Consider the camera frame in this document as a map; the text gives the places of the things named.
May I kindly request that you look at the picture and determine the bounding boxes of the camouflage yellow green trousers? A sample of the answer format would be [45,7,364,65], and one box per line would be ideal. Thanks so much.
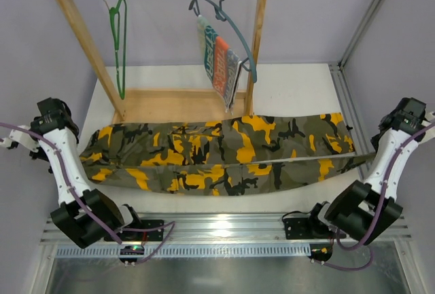
[80,113,375,196]

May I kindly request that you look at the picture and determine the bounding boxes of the green clothes hanger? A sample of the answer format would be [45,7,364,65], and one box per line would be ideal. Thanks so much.
[109,0,128,100]

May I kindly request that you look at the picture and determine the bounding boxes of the blue-grey clothes hanger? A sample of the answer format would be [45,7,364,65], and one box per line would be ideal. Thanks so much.
[188,0,258,83]

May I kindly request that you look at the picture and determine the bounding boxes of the wooden clothes rack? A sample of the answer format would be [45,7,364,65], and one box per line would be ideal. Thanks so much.
[56,0,266,129]

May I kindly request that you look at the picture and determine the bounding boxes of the colourful printed cloth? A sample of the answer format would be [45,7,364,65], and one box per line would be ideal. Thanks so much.
[196,15,241,113]

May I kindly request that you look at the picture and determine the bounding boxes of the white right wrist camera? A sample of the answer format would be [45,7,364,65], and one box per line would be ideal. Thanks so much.
[419,111,435,145]

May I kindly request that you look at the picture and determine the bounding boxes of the aluminium corner frame profile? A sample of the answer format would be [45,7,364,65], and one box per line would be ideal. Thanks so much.
[328,0,405,145]

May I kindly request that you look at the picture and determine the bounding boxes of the slotted grey cable duct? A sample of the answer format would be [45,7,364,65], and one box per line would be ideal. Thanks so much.
[56,243,311,259]

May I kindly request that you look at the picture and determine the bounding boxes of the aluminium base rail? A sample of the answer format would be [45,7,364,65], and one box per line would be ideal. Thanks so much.
[39,213,412,245]

